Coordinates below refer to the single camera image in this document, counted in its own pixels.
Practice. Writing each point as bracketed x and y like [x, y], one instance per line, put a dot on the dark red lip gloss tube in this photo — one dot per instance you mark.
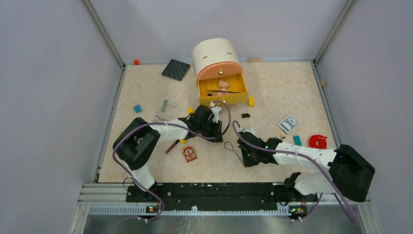
[172, 146]

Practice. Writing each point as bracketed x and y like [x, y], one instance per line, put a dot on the cream round drawer organizer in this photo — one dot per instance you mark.
[213, 58]

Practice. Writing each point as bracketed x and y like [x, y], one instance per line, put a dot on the yellow block near drawer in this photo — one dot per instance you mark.
[251, 101]

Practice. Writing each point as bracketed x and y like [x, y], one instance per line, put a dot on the green tube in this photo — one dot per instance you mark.
[164, 106]

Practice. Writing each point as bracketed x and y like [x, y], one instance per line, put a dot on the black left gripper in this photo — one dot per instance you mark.
[216, 127]

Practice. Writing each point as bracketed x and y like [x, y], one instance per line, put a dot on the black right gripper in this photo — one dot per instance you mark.
[248, 163]

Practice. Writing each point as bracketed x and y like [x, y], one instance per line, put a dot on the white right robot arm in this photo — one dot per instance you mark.
[341, 171]

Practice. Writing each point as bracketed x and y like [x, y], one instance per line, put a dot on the black textured square mat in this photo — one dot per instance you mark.
[176, 70]

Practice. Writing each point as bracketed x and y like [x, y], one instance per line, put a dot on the black wire loop tool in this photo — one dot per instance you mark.
[229, 146]

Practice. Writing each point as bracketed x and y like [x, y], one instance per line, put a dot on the teal small block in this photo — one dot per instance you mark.
[297, 140]

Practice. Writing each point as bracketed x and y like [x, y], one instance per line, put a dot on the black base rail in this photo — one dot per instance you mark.
[219, 196]

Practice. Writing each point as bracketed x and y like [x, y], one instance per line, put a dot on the blue lego brick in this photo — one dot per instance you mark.
[137, 108]

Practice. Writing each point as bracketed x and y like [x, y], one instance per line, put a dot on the yellow drawer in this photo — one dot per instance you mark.
[230, 89]

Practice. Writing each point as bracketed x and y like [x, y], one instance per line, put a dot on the small dark chess piece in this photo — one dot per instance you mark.
[246, 115]

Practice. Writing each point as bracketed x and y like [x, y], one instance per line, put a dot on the wooden block at back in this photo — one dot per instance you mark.
[254, 60]

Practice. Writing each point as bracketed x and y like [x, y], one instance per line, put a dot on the red owl number puzzle piece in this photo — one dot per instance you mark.
[189, 154]

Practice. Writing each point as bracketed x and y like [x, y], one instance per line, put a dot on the beige makeup sponge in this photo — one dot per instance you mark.
[223, 84]

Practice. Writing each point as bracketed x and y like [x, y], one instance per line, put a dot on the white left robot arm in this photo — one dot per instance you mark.
[133, 148]

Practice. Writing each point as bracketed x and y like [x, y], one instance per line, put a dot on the red plastic clip toy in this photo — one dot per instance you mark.
[318, 142]

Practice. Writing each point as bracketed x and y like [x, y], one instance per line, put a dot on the black makeup brush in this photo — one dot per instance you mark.
[211, 93]

